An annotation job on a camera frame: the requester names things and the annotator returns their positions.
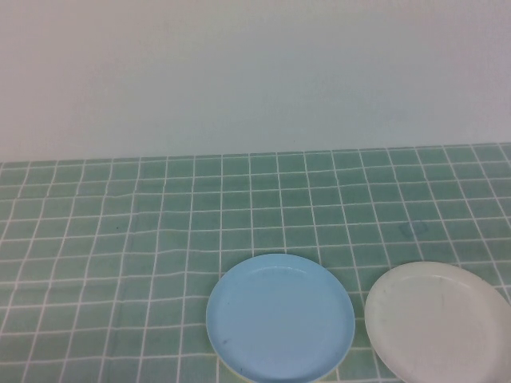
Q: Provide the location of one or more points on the green white checked tablecloth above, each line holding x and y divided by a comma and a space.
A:
279, 199

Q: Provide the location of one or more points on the yellow plastic plate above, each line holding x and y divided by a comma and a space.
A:
230, 371

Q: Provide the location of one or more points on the white plastic plate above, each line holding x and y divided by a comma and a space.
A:
435, 323

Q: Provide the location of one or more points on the light blue plastic plate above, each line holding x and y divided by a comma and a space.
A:
279, 319

